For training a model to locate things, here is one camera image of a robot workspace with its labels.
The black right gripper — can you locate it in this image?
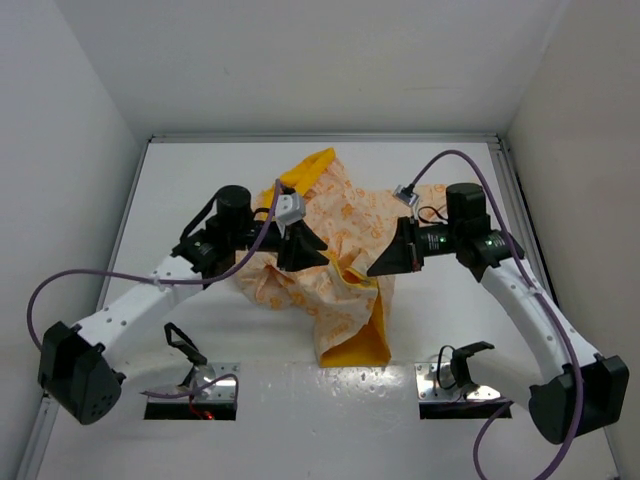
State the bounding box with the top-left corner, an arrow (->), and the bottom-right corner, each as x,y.
367,216 -> 461,276

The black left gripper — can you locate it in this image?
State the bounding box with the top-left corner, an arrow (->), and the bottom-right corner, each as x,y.
228,217 -> 328,271

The orange patterned yellow-lined jacket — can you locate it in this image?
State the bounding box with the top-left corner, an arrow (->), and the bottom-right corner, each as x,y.
233,147 -> 451,370

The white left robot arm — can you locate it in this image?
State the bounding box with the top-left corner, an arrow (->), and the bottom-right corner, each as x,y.
33,183 -> 329,425

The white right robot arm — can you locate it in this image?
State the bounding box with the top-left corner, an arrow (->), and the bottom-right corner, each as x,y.
367,183 -> 629,445

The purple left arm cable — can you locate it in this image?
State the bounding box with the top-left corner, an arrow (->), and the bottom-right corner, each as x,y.
26,178 -> 296,401

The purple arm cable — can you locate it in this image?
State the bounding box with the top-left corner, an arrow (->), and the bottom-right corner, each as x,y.
404,149 -> 585,480
26,178 -> 296,401

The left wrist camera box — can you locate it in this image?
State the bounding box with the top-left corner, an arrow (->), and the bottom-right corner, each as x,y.
275,193 -> 306,226

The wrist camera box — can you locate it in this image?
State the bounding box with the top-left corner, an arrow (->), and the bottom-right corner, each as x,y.
393,184 -> 419,208
275,193 -> 306,226

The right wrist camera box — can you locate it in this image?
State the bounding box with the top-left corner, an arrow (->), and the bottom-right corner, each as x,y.
393,184 -> 419,208

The aluminium frame rail right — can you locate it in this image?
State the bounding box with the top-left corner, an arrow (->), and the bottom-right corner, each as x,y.
489,134 -> 619,479

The aluminium frame rail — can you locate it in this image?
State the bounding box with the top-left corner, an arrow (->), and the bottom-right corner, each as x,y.
489,134 -> 619,479
148,132 -> 500,144

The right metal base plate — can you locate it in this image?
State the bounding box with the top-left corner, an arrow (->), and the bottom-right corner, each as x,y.
414,361 -> 504,406

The metal base plate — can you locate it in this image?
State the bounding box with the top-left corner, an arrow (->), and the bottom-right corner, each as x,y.
144,360 -> 240,408
414,361 -> 504,406

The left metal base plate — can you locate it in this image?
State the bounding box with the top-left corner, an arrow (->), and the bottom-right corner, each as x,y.
144,360 -> 240,408

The aluminium frame rail back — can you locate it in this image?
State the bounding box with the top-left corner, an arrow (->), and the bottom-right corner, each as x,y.
148,132 -> 500,144

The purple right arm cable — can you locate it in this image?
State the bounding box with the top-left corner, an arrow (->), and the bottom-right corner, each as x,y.
404,149 -> 585,480

